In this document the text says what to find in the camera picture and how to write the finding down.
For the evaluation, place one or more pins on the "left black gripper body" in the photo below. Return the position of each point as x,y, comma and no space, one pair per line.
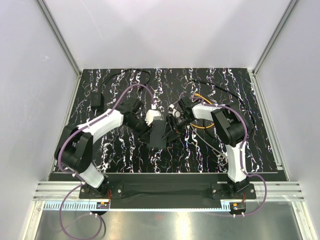
139,126

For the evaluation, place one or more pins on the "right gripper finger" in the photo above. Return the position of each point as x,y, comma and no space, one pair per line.
178,132
168,133

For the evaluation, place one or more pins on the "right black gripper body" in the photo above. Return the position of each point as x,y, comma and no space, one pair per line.
182,121

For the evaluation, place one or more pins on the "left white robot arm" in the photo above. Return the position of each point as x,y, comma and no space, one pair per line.
74,152

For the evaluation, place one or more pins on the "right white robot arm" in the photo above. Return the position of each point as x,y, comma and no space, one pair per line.
231,129

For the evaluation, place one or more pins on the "black marble pattern mat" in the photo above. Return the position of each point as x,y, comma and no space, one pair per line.
199,150

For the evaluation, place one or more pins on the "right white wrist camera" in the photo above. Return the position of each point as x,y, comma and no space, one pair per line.
173,111

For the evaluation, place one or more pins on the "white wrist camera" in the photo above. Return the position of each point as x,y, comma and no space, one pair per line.
152,115
173,111

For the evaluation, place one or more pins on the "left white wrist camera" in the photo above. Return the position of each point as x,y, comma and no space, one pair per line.
152,115

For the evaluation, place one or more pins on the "black cable gold connector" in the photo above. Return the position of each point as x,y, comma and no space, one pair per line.
253,122

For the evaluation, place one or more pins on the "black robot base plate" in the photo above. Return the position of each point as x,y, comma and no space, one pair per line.
203,192

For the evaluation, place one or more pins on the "right aluminium frame post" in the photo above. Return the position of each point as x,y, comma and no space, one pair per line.
275,35

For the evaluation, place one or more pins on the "aluminium frame post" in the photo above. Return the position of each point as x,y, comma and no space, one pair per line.
58,35
275,35

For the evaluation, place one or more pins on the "white slotted cable duct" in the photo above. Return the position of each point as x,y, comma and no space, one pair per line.
142,205

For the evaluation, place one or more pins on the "aluminium front rail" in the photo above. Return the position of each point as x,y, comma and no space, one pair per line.
274,191

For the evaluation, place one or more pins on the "left aluminium frame post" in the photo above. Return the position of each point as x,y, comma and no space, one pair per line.
58,35

